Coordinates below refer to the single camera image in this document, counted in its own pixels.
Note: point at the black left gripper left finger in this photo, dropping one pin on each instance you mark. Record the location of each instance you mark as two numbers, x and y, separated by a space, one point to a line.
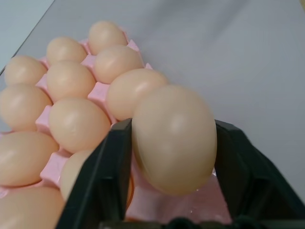
100 176

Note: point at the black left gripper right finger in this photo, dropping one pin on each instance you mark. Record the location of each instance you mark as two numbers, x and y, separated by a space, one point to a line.
247 171

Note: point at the beige egg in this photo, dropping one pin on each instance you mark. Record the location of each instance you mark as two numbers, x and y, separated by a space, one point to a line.
107 35
175 140
118 63
78 124
70 80
133 93
65 50
28 210
23 70
22 157
74 169
21 107

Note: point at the pink egg tray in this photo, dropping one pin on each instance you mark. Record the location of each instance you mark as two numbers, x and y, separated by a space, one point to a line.
56 167

